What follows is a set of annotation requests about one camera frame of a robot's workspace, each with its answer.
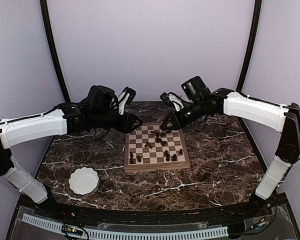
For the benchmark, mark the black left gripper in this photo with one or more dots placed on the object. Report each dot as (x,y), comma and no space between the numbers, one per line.
(126,126)

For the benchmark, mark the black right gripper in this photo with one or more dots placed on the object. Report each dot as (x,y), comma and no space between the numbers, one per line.
(177,123)

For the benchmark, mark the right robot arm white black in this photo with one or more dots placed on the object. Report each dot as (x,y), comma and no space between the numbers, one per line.
(282,118)

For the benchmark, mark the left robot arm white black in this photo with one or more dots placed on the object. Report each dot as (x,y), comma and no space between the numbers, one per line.
(66,118)

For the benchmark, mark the wooden chess board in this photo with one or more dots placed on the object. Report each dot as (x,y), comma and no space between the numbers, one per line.
(153,159)

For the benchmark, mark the white fluted ceramic bowl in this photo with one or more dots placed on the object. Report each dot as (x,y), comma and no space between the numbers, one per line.
(84,181)

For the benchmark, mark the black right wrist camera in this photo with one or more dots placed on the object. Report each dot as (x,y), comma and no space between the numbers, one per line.
(195,89)

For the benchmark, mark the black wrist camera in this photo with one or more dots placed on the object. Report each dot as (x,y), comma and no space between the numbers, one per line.
(100,97)
(195,89)

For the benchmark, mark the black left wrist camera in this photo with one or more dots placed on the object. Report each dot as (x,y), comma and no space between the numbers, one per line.
(100,97)

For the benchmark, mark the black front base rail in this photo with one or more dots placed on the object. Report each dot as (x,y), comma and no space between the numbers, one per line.
(235,215)

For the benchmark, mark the grey slotted cable duct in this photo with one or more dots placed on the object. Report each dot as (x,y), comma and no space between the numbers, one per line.
(128,233)

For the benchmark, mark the black right frame post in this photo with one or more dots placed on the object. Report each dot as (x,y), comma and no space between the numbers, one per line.
(250,45)

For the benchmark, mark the black frame post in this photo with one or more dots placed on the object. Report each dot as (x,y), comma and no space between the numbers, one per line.
(53,50)
(250,45)

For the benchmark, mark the black left frame post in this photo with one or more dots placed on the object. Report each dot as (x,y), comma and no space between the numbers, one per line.
(53,50)

